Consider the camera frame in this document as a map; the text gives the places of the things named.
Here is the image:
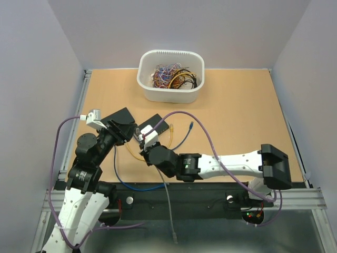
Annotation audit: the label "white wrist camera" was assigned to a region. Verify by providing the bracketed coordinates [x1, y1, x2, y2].
[80, 109, 107, 130]
[138, 124, 158, 149]

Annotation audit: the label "purple camera cable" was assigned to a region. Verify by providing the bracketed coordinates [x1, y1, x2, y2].
[48, 115, 145, 250]
[142, 110, 284, 229]

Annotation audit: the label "yellow ethernet cable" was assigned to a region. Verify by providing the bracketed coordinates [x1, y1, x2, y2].
[125, 123, 175, 161]

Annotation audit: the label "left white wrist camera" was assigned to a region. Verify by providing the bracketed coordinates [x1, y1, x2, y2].
[80, 109, 107, 130]

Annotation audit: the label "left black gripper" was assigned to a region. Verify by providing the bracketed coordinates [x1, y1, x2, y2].
[95, 118, 138, 164]

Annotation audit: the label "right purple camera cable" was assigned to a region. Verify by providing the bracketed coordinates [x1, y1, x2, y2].
[142, 110, 284, 229]

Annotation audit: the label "white plastic tub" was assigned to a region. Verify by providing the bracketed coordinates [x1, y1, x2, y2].
[137, 50, 205, 103]

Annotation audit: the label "blue ethernet cable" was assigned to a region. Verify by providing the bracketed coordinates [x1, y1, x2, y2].
[113, 146, 169, 191]
[168, 121, 195, 151]

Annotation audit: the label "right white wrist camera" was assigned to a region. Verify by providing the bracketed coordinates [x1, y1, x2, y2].
[138, 124, 158, 149]

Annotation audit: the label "black network switch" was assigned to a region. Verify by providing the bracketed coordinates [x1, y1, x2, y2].
[138, 113, 171, 135]
[101, 107, 135, 126]

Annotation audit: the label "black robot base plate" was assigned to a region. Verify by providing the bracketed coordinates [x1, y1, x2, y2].
[99, 182, 274, 225]

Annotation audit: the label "grey ethernet cable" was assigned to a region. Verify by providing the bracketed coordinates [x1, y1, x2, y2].
[134, 126, 179, 245]

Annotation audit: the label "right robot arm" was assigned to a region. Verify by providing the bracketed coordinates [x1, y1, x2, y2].
[140, 142, 292, 206]

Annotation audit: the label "tangled coloured wires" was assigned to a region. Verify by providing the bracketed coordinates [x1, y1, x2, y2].
[148, 61, 199, 90]

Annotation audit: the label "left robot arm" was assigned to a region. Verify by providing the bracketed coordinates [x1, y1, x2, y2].
[42, 116, 136, 252]

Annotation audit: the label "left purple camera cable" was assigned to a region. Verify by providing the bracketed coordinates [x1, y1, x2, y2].
[48, 115, 145, 250]

